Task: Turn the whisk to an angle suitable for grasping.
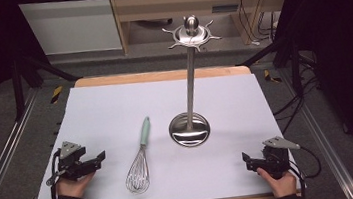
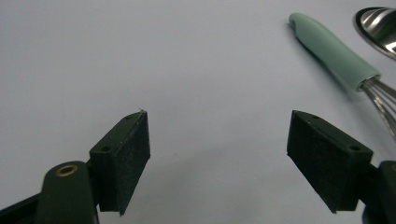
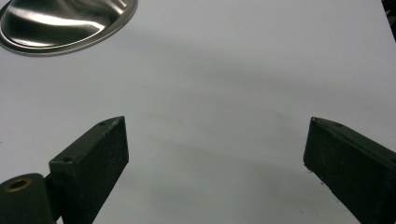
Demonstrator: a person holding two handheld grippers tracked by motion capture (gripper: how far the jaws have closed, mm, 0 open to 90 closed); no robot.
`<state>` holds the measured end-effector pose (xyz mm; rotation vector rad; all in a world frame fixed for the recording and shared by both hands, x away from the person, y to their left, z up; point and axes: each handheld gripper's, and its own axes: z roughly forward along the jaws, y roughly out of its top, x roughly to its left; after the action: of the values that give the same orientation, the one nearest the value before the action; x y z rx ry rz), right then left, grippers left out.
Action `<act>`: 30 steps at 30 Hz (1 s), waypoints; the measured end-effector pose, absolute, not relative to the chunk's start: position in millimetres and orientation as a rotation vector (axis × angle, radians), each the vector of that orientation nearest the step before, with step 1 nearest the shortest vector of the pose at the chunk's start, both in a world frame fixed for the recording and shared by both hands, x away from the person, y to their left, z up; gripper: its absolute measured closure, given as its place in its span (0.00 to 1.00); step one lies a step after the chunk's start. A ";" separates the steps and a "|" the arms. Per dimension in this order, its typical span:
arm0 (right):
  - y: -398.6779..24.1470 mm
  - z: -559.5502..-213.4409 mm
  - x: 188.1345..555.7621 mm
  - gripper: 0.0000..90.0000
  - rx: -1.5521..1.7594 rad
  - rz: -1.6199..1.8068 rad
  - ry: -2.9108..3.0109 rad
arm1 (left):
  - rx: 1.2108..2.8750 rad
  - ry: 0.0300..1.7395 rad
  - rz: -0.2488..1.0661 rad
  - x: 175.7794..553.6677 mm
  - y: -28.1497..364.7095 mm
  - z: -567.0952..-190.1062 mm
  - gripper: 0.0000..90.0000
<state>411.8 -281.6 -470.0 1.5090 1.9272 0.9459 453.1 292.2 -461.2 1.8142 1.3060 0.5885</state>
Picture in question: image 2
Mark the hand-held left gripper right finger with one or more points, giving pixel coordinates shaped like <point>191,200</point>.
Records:
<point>327,161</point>

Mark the metal spoon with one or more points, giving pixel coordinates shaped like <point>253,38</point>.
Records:
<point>378,28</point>

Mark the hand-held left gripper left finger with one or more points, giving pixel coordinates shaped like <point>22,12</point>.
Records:
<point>120,165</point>

